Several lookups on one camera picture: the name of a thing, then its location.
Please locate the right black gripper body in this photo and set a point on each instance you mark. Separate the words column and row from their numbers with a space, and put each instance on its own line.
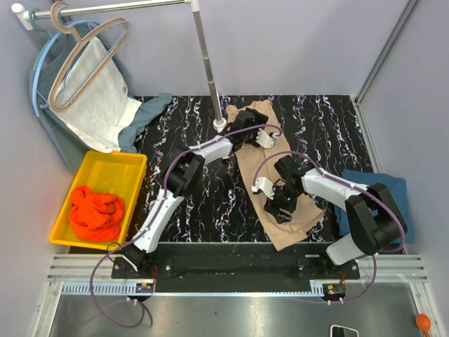
column 283, row 199

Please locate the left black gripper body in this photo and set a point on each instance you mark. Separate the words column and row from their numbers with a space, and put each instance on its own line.
column 250, row 137

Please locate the beige t shirt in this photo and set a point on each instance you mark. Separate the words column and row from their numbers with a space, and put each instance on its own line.
column 306, row 215

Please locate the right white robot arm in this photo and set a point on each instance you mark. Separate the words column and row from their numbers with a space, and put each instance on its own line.
column 375, row 221

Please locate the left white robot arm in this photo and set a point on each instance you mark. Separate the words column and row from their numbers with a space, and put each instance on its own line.
column 183, row 173

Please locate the folded blue t shirt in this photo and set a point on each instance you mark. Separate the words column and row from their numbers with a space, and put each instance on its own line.
column 398, row 189

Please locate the yellow plastic bin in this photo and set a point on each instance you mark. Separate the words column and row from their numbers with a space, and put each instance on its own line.
column 116, row 173

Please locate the smartphone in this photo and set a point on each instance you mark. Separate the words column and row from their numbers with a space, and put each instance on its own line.
column 342, row 331

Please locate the white towel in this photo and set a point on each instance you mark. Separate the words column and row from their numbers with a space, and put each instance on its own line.
column 104, row 109

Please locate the orange t shirt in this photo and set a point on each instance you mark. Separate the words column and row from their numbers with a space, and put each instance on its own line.
column 96, row 216

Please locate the orange ball tool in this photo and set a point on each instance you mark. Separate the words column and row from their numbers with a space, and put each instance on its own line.
column 423, row 323

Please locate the beige clothes hanger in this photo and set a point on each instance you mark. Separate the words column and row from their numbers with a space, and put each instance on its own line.
column 59, row 84

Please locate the teal hanging garment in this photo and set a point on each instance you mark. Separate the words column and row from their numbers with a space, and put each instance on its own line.
column 72, row 149

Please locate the blue clothes hanger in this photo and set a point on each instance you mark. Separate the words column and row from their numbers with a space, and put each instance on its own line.
column 42, row 78

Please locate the green clothes hanger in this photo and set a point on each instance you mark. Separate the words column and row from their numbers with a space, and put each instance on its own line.
column 44, row 35

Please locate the metal clothes rack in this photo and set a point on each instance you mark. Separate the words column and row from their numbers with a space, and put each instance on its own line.
column 219, row 121

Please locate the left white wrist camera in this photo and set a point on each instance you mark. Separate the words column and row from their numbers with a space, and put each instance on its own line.
column 264, row 139

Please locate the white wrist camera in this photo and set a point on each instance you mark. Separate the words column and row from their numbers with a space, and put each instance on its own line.
column 265, row 186
column 264, row 139

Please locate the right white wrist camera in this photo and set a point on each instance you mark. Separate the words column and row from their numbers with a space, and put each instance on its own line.
column 265, row 186

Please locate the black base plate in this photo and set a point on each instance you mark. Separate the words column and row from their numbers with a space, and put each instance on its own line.
column 297, row 261

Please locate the aluminium frame post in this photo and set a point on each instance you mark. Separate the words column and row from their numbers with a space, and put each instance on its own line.
column 396, row 32

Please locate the aluminium front rail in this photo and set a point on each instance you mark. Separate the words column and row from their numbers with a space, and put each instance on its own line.
column 74, row 272

